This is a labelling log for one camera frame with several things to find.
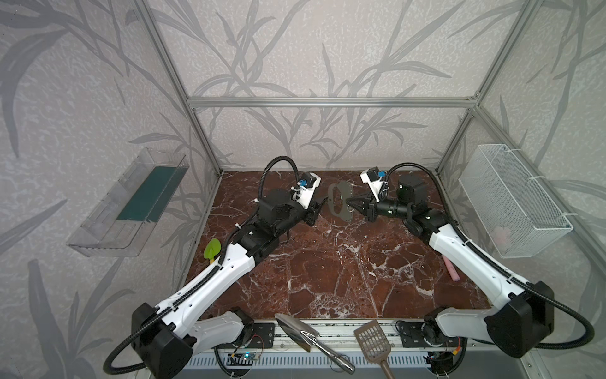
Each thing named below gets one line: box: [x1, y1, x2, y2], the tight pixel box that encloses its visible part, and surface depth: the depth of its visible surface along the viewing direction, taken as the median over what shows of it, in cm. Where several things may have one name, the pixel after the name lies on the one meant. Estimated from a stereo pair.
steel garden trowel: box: [274, 313, 356, 375], surface depth 74 cm
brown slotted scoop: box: [353, 319, 395, 379], surface depth 72 cm
